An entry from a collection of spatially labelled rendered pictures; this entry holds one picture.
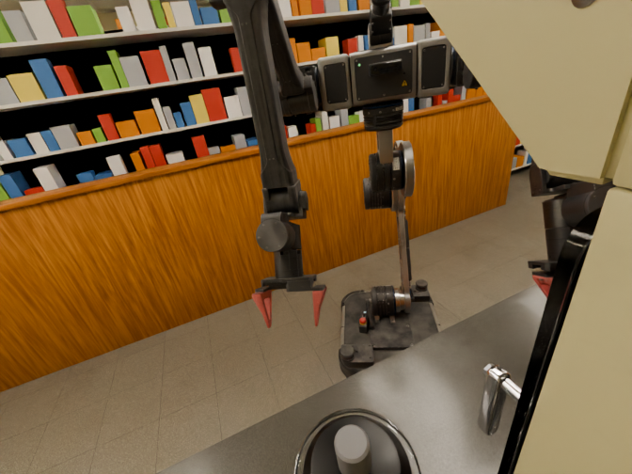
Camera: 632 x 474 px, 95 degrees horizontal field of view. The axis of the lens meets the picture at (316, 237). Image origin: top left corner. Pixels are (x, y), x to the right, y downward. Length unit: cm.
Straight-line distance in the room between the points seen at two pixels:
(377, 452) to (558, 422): 14
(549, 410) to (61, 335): 256
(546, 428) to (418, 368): 44
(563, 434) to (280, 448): 45
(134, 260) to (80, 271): 29
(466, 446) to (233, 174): 184
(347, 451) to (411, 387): 37
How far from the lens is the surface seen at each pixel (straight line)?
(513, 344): 74
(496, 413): 37
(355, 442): 28
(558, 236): 64
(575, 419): 22
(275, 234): 50
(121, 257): 225
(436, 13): 20
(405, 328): 168
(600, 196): 58
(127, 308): 244
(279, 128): 56
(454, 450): 59
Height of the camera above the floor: 146
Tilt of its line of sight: 27 degrees down
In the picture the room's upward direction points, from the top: 9 degrees counter-clockwise
